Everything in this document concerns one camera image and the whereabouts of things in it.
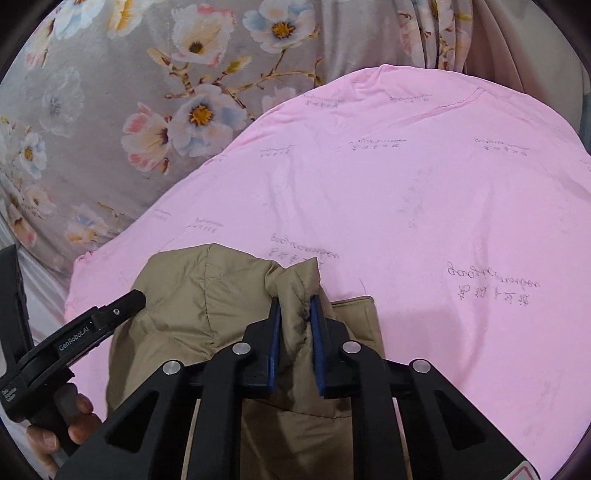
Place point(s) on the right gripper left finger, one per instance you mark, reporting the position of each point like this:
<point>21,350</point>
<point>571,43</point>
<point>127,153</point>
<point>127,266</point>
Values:
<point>185,421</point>

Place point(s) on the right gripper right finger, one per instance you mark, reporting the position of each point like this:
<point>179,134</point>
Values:
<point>409,420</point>

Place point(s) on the olive quilted jacket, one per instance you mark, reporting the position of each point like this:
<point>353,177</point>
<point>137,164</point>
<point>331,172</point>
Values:
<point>200,300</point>

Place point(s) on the person's left hand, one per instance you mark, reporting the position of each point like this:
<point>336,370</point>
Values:
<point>45,443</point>

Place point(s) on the pink bed sheet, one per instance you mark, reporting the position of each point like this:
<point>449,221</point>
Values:
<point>461,206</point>

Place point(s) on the grey floral curtain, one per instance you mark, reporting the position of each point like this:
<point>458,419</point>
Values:
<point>109,103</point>

